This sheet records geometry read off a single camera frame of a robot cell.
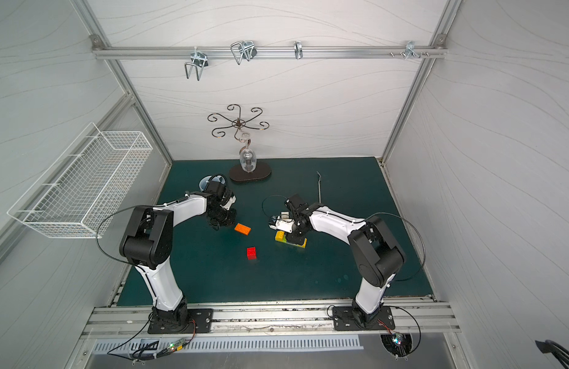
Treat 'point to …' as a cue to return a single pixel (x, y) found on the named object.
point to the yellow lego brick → (279, 235)
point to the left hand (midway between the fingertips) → (235, 222)
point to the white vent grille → (231, 344)
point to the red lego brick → (251, 253)
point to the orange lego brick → (242, 228)
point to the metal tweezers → (319, 187)
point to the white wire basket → (66, 197)
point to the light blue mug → (204, 182)
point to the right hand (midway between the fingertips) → (294, 230)
